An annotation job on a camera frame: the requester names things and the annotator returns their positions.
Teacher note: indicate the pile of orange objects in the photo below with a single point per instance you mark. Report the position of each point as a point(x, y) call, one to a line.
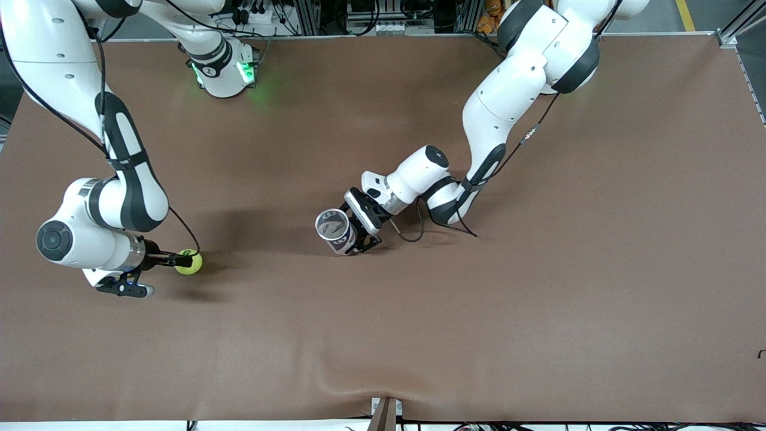
point(488, 24)

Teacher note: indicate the aluminium frame profile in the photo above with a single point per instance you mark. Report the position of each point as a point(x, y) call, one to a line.
point(742, 21)

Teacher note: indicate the white terminal block row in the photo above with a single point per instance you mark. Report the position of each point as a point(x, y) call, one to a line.
point(395, 28)

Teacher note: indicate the white power strip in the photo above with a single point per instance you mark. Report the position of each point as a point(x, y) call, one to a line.
point(254, 17)

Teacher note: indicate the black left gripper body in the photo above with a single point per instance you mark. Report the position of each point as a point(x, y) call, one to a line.
point(375, 211)

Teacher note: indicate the metal mount bracket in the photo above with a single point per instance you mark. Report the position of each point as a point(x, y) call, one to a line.
point(386, 416)

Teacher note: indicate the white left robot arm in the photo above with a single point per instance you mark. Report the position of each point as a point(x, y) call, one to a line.
point(508, 102)

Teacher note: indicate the yellow tennis ball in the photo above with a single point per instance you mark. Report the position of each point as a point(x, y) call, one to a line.
point(190, 267)

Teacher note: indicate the brown table mat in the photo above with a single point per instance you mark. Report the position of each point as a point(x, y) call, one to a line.
point(383, 329)

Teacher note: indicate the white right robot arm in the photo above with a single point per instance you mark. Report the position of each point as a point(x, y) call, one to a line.
point(60, 60)

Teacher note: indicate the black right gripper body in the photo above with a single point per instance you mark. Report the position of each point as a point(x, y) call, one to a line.
point(152, 249)

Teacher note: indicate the clear plastic tennis ball can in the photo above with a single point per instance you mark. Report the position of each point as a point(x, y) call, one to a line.
point(342, 242)

